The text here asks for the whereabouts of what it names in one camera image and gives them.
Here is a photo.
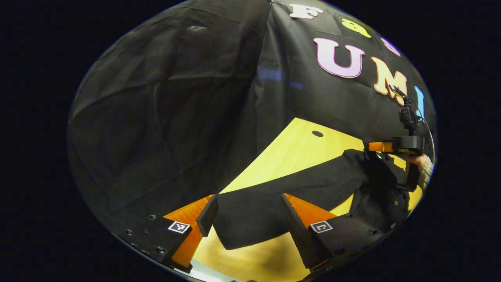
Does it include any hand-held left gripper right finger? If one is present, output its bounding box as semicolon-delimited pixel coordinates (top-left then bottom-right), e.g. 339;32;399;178
281;193;388;273

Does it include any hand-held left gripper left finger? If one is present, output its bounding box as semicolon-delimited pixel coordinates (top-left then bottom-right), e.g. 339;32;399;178
117;194;220;274

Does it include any black buttoned cardigan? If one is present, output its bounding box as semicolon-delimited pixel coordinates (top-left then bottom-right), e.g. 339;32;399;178
213;149;411;250

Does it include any black backdrop cloth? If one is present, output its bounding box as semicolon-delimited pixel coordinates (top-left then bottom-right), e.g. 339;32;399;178
67;0;437;235

